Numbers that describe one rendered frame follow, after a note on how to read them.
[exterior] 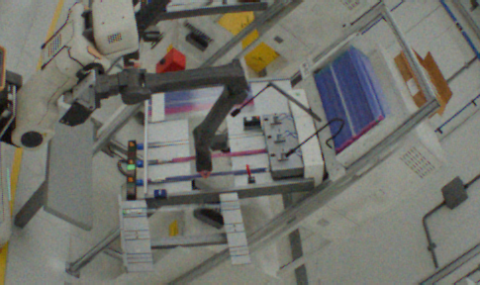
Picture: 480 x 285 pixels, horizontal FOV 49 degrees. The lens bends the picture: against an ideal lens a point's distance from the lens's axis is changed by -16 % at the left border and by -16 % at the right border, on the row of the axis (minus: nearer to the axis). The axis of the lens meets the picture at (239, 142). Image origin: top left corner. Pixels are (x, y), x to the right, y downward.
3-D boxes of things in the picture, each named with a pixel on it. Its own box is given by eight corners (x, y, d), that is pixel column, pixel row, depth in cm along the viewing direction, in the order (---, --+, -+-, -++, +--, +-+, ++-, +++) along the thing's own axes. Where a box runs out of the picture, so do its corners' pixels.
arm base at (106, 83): (93, 65, 189) (95, 92, 182) (116, 62, 191) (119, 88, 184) (93, 83, 195) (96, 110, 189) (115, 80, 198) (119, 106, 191)
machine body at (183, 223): (114, 286, 301) (186, 237, 272) (115, 190, 350) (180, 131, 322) (204, 321, 336) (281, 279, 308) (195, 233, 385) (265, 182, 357)
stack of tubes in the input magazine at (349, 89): (336, 152, 248) (383, 115, 235) (313, 74, 284) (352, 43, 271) (352, 165, 254) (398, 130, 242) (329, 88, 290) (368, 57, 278)
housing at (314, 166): (304, 189, 259) (305, 166, 249) (286, 112, 294) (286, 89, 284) (322, 186, 260) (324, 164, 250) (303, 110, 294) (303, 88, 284)
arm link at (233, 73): (248, 52, 204) (256, 76, 199) (241, 74, 215) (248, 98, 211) (118, 68, 192) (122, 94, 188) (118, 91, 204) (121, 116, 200)
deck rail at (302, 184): (146, 207, 255) (144, 198, 251) (146, 203, 256) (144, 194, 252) (314, 190, 257) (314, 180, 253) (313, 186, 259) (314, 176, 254)
